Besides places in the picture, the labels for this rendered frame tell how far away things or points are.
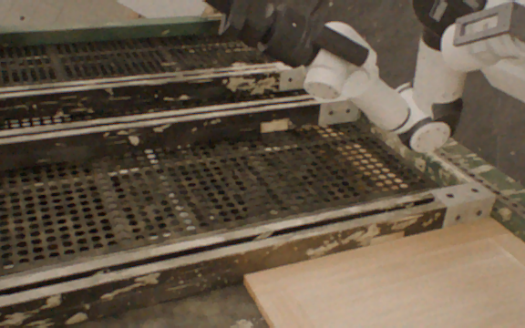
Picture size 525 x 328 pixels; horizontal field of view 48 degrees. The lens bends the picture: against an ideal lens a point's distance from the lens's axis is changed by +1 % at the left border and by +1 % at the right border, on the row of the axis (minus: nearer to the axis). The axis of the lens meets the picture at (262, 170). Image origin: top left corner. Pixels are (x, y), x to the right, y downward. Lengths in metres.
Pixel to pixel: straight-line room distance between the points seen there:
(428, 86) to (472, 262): 0.34
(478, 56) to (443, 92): 0.33
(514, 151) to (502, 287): 1.34
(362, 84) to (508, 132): 1.48
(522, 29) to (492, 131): 1.79
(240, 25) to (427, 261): 0.56
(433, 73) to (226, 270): 0.50
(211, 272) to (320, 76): 0.38
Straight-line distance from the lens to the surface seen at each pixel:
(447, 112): 1.15
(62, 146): 1.43
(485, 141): 2.54
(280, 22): 0.97
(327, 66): 1.00
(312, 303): 1.02
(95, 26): 2.24
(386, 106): 1.12
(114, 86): 1.66
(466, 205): 1.27
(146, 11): 4.84
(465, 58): 0.82
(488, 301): 1.12
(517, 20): 0.76
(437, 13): 1.01
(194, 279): 1.02
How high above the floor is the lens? 2.02
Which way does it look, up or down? 36 degrees down
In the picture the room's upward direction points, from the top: 66 degrees counter-clockwise
